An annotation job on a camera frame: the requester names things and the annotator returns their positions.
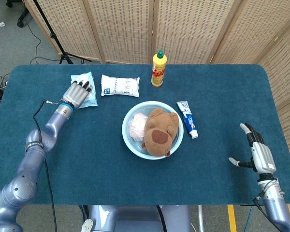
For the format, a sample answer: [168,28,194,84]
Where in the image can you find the yellow bottle green cap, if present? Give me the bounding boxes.
[151,50,167,87]

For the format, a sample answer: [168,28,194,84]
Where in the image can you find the brown capybara plush toy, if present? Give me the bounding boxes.
[141,108,180,158]

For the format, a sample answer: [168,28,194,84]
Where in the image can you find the dark blue table mat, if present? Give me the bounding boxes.
[0,63,290,206]

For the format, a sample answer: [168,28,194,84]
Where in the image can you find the light blue wipes pack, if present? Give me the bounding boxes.
[70,71,98,109]

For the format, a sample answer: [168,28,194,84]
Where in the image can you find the wicker folding screen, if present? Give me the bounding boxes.
[24,0,290,232]

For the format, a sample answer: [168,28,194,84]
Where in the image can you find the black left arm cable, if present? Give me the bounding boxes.
[33,99,63,232]

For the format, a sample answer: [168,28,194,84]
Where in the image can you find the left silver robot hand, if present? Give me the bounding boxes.
[62,79,92,108]

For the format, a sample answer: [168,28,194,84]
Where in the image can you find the black tripod stand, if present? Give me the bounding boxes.
[32,0,92,65]

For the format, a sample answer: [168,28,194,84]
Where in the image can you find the black office chair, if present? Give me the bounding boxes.
[6,0,29,28]

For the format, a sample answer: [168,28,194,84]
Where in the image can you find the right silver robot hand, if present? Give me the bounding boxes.
[228,122,277,174]

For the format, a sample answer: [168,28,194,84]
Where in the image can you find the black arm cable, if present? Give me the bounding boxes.
[252,186,281,232]
[33,99,63,232]

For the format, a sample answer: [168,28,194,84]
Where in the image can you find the light blue plastic basin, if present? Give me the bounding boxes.
[122,101,185,160]

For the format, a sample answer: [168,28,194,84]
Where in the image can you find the white plastic pack blue print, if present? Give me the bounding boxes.
[101,74,140,98]

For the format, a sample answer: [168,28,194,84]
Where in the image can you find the blue-grey robot torso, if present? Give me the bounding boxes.
[81,204,193,232]

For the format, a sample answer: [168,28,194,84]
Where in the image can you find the black floor cable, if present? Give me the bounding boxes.
[24,16,62,64]

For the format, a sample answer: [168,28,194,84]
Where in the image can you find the blue white toothpaste tube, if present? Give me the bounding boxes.
[176,101,199,140]

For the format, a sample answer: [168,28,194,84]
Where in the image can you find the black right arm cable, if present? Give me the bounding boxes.
[252,186,281,232]

